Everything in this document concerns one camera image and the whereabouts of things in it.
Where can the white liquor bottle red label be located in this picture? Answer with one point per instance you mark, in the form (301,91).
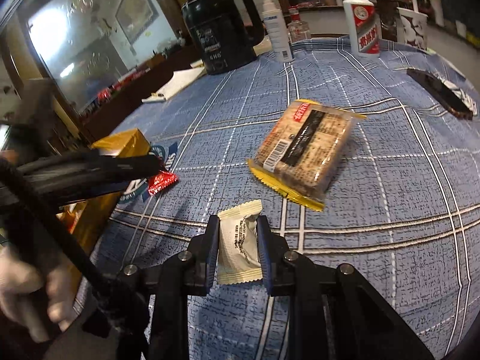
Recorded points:
(362,26)

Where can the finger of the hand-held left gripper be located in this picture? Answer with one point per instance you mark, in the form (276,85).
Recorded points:
(82,192)
(93,165)

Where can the large glass window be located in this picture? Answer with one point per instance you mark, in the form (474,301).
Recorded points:
(75,45)

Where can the black electric kettle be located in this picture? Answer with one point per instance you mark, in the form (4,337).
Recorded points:
(217,30)

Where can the small white packet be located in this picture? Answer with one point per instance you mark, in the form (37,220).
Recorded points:
(238,247)

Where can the blue white logo mat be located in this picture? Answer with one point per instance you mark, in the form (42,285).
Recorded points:
(165,153)

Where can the brown cracker packet yellow edge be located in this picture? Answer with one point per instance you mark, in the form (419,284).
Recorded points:
(303,150)

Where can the blue plaid tablecloth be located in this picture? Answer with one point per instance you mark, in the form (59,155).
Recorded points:
(375,213)

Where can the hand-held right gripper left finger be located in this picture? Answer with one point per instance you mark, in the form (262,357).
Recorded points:
(213,243)

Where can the person's left hand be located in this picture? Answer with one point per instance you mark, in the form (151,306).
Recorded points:
(22,292)

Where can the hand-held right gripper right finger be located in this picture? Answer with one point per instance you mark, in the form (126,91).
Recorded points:
(263,247)

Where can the red candy wrapper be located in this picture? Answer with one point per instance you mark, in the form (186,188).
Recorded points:
(163,182)

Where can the white black-pattern paper cup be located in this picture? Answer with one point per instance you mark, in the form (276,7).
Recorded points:
(412,30)

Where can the white paper notebook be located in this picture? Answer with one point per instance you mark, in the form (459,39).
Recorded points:
(180,80)

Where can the yellow cardboard box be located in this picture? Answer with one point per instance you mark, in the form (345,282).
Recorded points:
(123,144)

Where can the framed wall picture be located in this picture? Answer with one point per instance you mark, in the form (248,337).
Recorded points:
(135,7)

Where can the small glass bottle red cap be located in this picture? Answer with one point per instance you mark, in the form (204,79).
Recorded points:
(299,30)

